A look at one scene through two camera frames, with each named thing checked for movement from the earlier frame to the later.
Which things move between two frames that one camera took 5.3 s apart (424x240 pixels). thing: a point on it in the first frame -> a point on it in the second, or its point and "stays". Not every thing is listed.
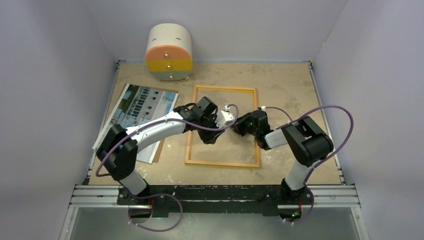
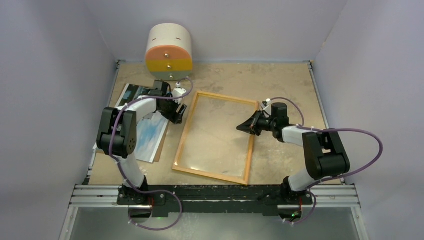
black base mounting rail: x=162 y=199 stays
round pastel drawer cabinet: x=169 y=56 stays
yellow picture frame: x=197 y=87 -> x=233 y=99
